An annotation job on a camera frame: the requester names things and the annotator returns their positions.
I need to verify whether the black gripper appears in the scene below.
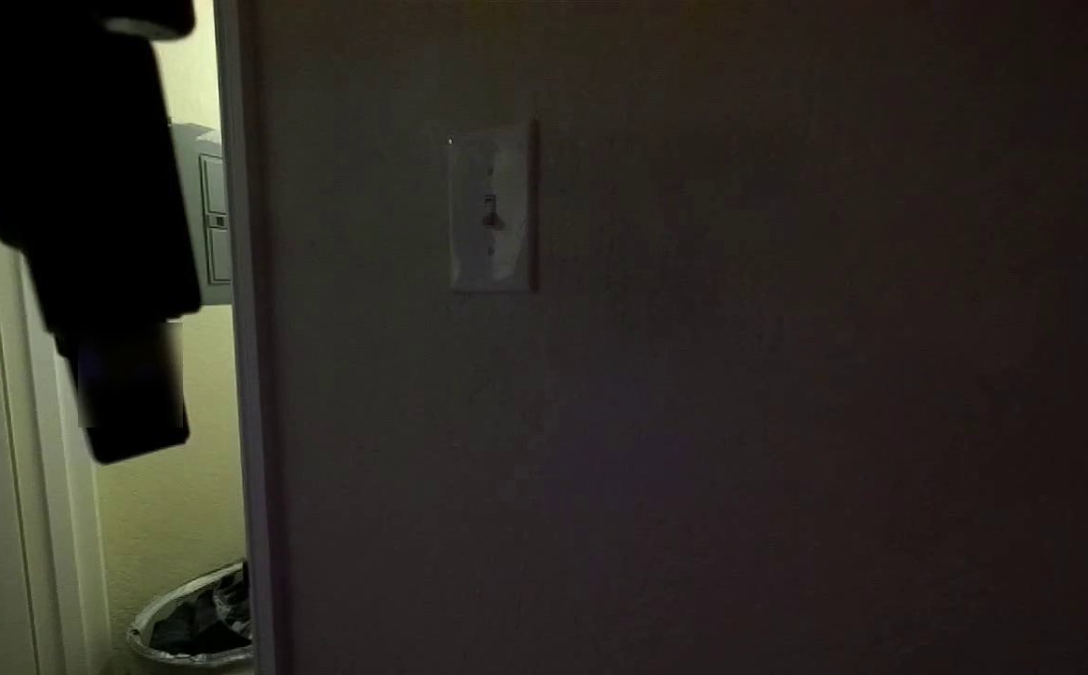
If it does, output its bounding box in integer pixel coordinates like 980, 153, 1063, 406
0, 28, 205, 468

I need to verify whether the grey wall panel box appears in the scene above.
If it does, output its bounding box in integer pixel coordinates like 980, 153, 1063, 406
167, 119, 241, 307

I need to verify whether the trash bin with black bag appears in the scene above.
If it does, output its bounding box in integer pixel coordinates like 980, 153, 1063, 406
122, 558, 257, 675

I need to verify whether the white light switch plate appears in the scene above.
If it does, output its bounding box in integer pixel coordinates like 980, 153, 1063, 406
444, 116, 541, 299

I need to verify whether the white door trim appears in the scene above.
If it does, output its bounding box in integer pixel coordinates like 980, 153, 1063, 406
0, 229, 112, 675

